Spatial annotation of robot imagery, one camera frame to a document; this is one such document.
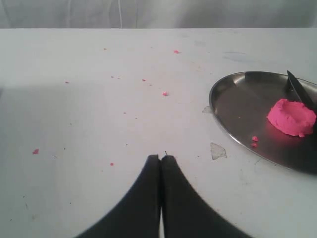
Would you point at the black knife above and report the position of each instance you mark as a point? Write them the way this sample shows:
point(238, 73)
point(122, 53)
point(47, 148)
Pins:
point(301, 93)

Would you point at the round steel plate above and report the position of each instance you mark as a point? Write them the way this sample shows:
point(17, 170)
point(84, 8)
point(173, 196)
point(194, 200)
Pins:
point(240, 103)

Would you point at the white backdrop curtain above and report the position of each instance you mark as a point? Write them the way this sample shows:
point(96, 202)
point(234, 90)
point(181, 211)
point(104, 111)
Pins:
point(158, 13)

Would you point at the pink dough lump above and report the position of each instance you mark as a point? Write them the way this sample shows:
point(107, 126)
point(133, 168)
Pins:
point(292, 118)

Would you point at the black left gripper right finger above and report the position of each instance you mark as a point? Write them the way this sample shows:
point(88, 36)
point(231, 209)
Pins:
point(185, 214)

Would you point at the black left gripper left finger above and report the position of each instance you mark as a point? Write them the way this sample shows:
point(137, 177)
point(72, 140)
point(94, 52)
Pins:
point(137, 214)

